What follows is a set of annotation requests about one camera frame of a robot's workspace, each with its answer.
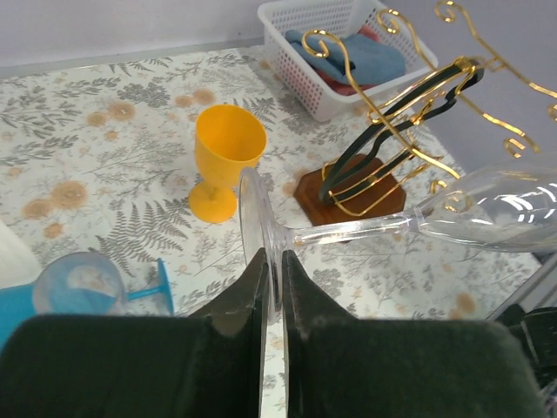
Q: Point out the yellow plastic goblet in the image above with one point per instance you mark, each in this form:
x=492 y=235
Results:
x=228 y=139

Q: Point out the white cloth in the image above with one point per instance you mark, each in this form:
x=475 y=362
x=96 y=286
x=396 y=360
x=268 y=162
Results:
x=19 y=266

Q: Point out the blue plastic wine glass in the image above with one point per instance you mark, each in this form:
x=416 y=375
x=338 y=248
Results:
x=17 y=305

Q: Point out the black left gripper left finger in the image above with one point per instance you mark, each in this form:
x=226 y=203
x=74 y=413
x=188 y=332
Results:
x=207 y=364

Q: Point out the white plastic basket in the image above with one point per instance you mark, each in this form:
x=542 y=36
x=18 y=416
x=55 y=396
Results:
x=341 y=18

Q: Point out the gold wire wine glass rack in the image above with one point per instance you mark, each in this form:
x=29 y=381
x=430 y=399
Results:
x=360 y=184

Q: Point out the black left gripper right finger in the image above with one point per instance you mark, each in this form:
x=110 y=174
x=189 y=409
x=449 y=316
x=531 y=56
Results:
x=339 y=365

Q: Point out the frosted clear wine glass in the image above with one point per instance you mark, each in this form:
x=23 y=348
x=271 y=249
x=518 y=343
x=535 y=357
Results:
x=80 y=283

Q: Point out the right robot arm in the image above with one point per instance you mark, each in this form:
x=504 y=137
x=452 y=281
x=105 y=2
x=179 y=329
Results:
x=536 y=332

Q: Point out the blue cloth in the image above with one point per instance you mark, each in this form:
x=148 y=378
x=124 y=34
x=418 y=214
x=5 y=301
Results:
x=392 y=58

